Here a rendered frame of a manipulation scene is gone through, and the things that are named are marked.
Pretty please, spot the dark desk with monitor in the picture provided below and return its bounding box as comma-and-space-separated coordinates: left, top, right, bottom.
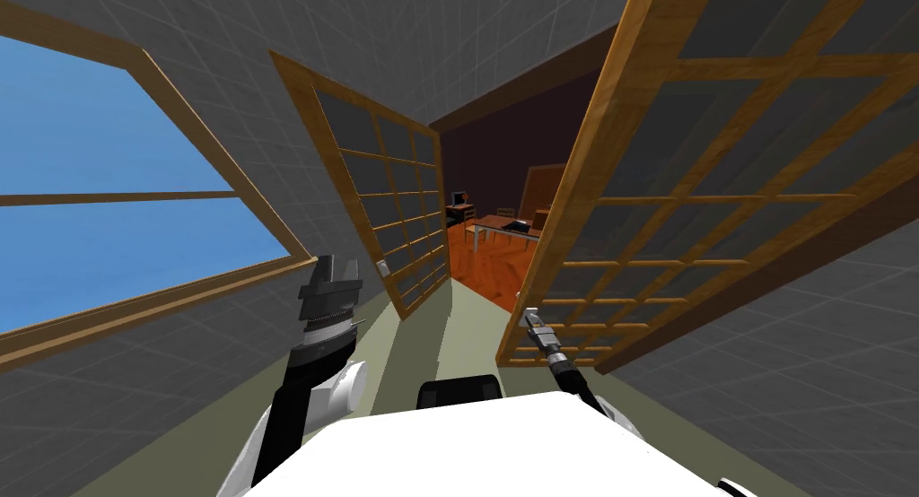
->
444, 189, 477, 230

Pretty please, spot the wooden lattice door leaf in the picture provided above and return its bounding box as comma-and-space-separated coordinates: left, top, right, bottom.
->
495, 0, 919, 370
268, 48, 454, 323

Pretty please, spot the brown dining table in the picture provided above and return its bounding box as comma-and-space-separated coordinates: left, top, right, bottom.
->
469, 213, 544, 255

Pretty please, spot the wooden framed window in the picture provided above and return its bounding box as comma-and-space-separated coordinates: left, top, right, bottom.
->
0, 0, 319, 376

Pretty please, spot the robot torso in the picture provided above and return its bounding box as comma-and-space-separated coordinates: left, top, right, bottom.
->
241, 373, 726, 497

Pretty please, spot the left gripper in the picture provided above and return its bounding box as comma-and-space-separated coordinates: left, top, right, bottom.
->
297, 254, 364, 333

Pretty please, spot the brown wooden panel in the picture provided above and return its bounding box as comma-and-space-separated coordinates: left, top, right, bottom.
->
517, 163, 569, 222

